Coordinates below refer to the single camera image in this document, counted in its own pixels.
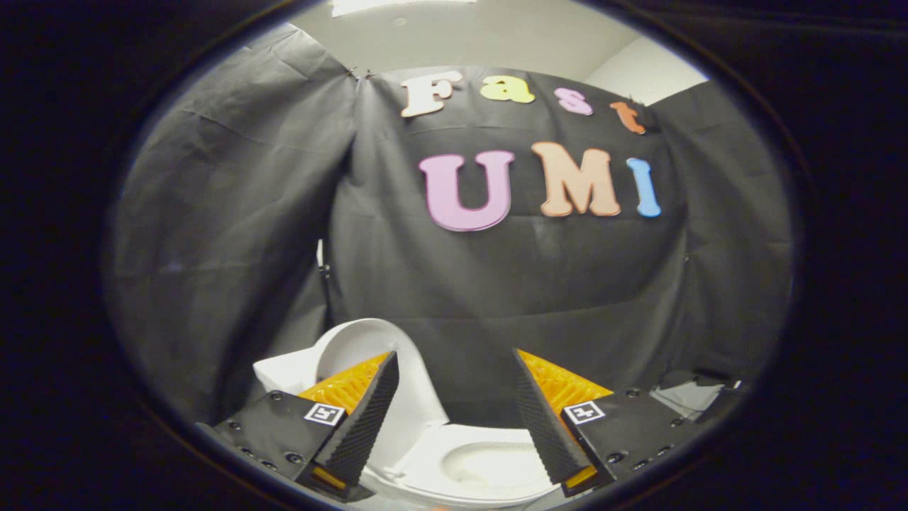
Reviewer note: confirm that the white toilet lid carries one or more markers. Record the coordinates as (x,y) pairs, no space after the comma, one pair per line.
(355,341)

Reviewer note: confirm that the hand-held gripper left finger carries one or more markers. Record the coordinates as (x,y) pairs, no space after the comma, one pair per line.
(369,419)

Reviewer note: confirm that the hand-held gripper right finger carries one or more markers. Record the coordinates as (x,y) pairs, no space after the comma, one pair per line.
(545,419)

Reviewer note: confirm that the white toilet seat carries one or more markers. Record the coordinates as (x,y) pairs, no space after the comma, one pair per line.
(425,461)

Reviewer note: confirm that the black backdrop cloth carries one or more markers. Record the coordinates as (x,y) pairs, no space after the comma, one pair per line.
(496,270)

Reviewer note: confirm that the white toilet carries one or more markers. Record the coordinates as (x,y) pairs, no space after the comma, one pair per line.
(280,372)

